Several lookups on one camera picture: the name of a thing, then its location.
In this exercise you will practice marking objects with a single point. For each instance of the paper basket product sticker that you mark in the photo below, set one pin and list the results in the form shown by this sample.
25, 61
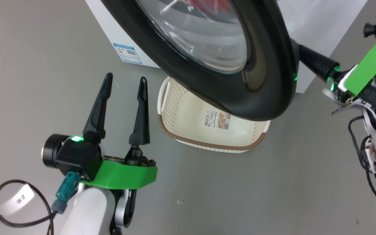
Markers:
217, 119

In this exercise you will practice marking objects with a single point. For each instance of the white front-load washing machine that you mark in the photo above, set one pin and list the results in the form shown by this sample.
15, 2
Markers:
312, 26

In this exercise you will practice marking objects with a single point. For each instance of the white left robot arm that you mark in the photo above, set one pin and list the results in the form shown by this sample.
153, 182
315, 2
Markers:
90, 209

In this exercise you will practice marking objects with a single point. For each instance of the blue energy label sticker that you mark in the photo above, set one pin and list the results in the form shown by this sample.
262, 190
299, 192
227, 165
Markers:
127, 53

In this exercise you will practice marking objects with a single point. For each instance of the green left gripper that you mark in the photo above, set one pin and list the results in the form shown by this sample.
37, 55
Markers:
126, 176

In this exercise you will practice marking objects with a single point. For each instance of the cream perforated laundry basket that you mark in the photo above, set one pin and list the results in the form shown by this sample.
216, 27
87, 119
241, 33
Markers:
188, 124

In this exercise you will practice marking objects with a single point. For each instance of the red and white jersey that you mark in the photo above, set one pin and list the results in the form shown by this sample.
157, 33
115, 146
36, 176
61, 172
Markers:
207, 5

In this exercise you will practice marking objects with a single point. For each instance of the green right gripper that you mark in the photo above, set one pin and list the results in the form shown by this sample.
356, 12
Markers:
370, 65

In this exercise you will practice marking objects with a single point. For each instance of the black round glass washer door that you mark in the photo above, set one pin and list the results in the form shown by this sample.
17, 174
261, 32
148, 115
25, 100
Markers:
266, 65

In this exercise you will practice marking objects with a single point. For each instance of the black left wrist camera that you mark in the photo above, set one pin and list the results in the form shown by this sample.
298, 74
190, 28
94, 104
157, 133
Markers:
73, 156

